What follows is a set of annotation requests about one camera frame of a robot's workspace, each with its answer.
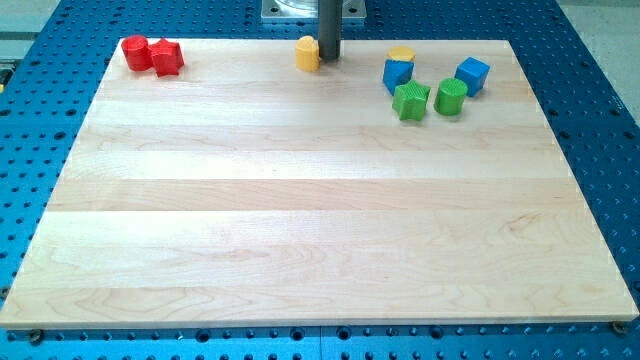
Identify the yellow heart block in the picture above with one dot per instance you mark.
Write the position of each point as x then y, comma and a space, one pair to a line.
307, 54

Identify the blue triangle block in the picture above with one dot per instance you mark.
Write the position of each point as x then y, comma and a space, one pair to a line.
396, 73

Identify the green cylinder block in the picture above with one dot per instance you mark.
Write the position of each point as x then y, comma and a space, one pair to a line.
450, 96

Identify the yellow hexagon block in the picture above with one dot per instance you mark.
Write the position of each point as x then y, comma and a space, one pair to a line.
401, 53

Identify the wooden board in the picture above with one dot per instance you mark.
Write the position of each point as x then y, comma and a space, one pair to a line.
245, 192

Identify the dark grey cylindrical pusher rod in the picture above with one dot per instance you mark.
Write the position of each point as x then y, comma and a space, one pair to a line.
329, 29

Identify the blue cube block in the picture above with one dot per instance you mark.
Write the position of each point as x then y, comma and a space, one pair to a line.
473, 73

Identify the right board foot screw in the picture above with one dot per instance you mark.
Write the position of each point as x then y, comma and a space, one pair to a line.
619, 328

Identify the green star block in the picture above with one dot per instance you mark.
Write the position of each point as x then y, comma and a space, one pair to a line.
410, 100

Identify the board foot screw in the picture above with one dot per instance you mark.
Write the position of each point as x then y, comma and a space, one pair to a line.
35, 336
619, 328

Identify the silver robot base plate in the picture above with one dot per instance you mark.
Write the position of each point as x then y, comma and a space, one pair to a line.
306, 11

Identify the red cylinder block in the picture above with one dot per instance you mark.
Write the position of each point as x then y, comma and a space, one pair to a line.
136, 53

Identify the red star block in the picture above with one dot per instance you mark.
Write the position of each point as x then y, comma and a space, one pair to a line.
166, 57

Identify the left board foot screw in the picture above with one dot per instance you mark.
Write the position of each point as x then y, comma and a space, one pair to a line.
35, 336

